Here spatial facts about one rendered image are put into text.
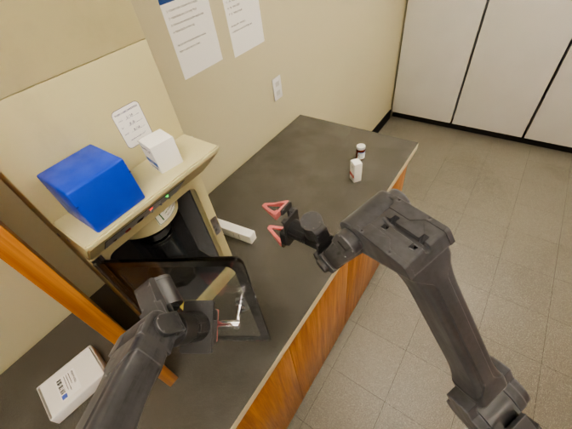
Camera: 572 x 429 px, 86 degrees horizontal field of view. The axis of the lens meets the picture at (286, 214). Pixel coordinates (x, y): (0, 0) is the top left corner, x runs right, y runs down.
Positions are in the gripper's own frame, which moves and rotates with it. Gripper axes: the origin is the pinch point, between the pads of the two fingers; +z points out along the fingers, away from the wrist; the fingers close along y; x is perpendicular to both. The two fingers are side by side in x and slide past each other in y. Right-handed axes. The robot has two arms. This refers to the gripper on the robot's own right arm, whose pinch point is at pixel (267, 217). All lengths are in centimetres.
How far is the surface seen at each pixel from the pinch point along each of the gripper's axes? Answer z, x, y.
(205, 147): 2.4, 11.3, 30.9
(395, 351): -44, -33, -120
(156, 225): 13.9, 25.0, 13.1
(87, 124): 12, 27, 43
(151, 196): 0.6, 27.4, 30.8
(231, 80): 55, -50, 13
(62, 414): 22, 70, -24
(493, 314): -83, -83, -120
